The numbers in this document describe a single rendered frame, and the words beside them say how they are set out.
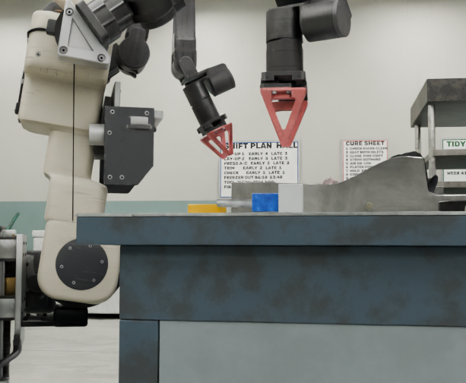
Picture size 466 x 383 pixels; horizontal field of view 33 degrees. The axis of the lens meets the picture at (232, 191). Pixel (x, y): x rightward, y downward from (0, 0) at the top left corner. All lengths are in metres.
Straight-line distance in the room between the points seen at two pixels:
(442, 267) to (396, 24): 8.35
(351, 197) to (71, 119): 0.59
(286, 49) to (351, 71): 7.87
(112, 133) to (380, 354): 0.86
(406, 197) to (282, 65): 0.45
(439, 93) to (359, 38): 3.09
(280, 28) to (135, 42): 0.80
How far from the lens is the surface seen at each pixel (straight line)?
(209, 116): 1.95
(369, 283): 0.91
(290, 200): 1.15
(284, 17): 1.20
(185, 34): 1.98
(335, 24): 1.16
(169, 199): 9.04
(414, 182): 1.52
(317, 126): 8.93
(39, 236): 8.55
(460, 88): 6.22
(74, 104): 1.66
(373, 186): 1.51
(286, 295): 0.91
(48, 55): 1.61
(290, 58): 1.18
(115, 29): 1.52
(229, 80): 1.98
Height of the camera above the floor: 0.76
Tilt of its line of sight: 4 degrees up
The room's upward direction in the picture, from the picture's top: straight up
